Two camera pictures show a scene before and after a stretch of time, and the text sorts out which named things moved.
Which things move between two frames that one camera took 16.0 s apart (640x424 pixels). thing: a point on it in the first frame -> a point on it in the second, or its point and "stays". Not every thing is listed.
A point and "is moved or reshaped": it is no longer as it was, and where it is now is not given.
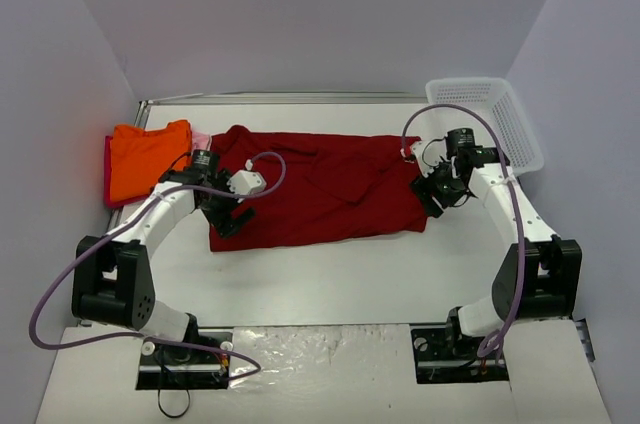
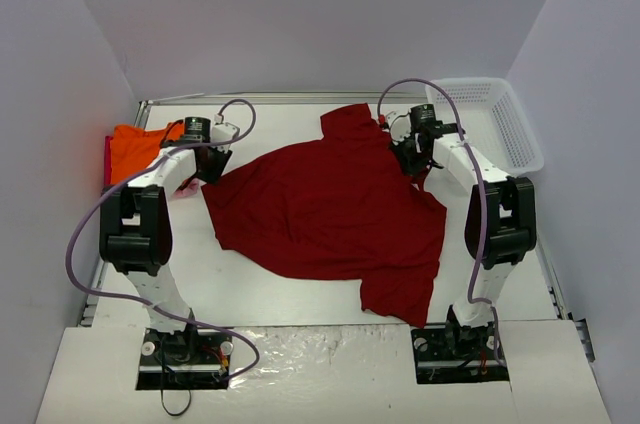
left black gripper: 232,221 -> 214,164
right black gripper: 428,194 -> 412,158
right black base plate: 444,354 stays
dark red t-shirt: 334,188 is moved or reshaped
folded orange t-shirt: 138,156 stays
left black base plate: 166,366 stays
